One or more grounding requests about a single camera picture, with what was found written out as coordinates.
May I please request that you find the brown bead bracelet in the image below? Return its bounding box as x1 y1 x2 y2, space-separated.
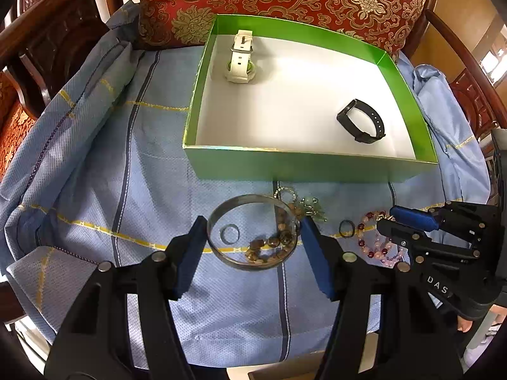
243 202 302 264

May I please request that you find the blue checked cloth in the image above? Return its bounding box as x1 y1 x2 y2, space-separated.
0 2 496 369

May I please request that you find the black wristwatch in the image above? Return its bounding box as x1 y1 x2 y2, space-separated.
337 98 387 144

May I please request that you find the pink and red bead bracelet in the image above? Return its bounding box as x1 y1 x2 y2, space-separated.
356 212 408 268

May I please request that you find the small silver ring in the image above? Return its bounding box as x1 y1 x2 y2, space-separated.
220 225 240 245

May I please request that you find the dark wooden chair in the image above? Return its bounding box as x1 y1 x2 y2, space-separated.
0 0 507 147

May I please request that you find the white wristwatch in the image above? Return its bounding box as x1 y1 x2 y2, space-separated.
224 29 256 85

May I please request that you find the green cardboard box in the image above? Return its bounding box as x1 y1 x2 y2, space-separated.
182 14 440 185

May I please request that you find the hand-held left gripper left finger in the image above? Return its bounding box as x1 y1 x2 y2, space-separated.
43 216 209 380

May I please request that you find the silver metal bangle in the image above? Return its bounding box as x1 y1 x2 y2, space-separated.
207 194 301 270

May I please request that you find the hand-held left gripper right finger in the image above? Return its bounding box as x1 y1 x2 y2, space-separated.
299 217 464 380

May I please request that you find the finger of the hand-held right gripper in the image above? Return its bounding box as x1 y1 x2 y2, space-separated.
376 218 482 265
389 201 500 248

